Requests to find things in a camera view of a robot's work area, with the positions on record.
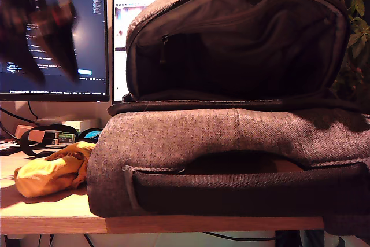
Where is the yellow pair of socks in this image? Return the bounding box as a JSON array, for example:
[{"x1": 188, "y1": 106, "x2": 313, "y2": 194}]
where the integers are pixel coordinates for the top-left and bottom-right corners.
[{"x1": 13, "y1": 141, "x2": 98, "y2": 198}]

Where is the grey fabric backpack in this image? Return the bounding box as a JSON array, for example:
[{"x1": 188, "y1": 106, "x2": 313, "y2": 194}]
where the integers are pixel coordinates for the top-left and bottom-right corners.
[{"x1": 86, "y1": 0, "x2": 370, "y2": 236}]

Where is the monitor with dark code screen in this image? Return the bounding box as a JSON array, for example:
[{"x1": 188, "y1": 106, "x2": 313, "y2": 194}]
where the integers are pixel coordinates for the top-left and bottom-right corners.
[{"x1": 0, "y1": 0, "x2": 110, "y2": 103}]

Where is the monitor with white screen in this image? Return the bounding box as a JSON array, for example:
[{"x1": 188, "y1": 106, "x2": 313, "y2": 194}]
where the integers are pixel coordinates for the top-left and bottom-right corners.
[{"x1": 112, "y1": 0, "x2": 160, "y2": 106}]

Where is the grey monitor stand base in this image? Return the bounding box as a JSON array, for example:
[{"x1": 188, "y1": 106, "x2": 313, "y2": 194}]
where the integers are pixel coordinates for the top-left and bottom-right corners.
[{"x1": 34, "y1": 115, "x2": 87, "y2": 128}]

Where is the white flat box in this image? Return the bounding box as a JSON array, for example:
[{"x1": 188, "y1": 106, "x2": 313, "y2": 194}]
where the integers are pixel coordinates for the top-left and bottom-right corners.
[{"x1": 62, "y1": 118, "x2": 102, "y2": 134}]

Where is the tan cardboard box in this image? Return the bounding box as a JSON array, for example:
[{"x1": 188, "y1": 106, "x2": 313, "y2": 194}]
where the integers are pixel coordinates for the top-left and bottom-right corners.
[{"x1": 14, "y1": 124, "x2": 46, "y2": 143}]

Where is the blue plastic packet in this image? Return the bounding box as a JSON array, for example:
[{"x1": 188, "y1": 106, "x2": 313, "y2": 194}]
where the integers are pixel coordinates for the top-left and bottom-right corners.
[{"x1": 77, "y1": 128, "x2": 102, "y2": 141}]

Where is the flat black desk device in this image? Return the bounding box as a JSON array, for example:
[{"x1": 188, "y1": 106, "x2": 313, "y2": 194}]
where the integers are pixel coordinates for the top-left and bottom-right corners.
[{"x1": 0, "y1": 139, "x2": 23, "y2": 157}]

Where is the green leafy house plant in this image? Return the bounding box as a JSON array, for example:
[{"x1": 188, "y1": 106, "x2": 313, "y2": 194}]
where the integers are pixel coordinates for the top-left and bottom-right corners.
[{"x1": 326, "y1": 0, "x2": 370, "y2": 100}]

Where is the wide black table leg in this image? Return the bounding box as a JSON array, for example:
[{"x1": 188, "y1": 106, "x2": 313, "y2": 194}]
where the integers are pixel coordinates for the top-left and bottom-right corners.
[{"x1": 274, "y1": 229, "x2": 301, "y2": 247}]

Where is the black cable behind monitor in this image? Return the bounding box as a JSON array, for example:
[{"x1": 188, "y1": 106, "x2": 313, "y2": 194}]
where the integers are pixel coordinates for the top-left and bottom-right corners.
[{"x1": 0, "y1": 107, "x2": 37, "y2": 123}]

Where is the black backpack shoulder strap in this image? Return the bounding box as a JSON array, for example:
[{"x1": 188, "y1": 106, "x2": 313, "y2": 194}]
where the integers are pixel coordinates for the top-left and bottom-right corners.
[{"x1": 17, "y1": 124, "x2": 80, "y2": 157}]

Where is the black cable under table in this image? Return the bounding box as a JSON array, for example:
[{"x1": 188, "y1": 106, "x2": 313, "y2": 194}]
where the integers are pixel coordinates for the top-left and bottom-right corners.
[{"x1": 202, "y1": 231, "x2": 278, "y2": 242}]

